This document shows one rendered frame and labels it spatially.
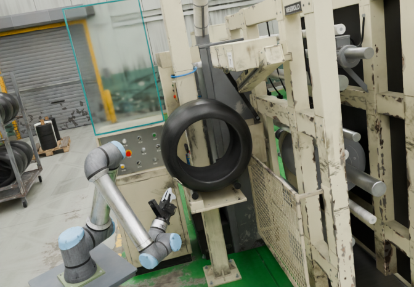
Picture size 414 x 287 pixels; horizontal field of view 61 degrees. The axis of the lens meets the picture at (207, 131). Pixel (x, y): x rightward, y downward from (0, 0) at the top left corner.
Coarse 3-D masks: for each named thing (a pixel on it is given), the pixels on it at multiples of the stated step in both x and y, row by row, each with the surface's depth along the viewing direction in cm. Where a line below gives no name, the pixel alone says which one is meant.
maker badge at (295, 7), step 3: (294, 3) 171; (297, 3) 168; (300, 3) 165; (285, 6) 181; (288, 6) 178; (291, 6) 175; (294, 6) 171; (297, 6) 169; (300, 6) 166; (285, 9) 182; (288, 9) 179; (291, 9) 175; (294, 9) 172; (297, 9) 169; (300, 9) 166; (285, 12) 183; (288, 12) 179; (291, 12) 176; (294, 12) 173
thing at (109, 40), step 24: (120, 0) 256; (72, 24) 254; (96, 24) 257; (120, 24) 260; (144, 24) 262; (72, 48) 257; (96, 48) 260; (120, 48) 264; (144, 48) 267; (96, 72) 264; (120, 72) 267; (144, 72) 270; (96, 96) 268; (120, 96) 271; (144, 96) 274; (96, 120) 271; (120, 120) 275; (144, 120) 278
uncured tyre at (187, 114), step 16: (176, 112) 219; (192, 112) 209; (208, 112) 210; (224, 112) 212; (176, 128) 209; (240, 128) 216; (160, 144) 225; (176, 144) 210; (240, 144) 220; (176, 160) 212; (224, 160) 247; (240, 160) 220; (176, 176) 216; (192, 176) 243; (208, 176) 245; (224, 176) 222
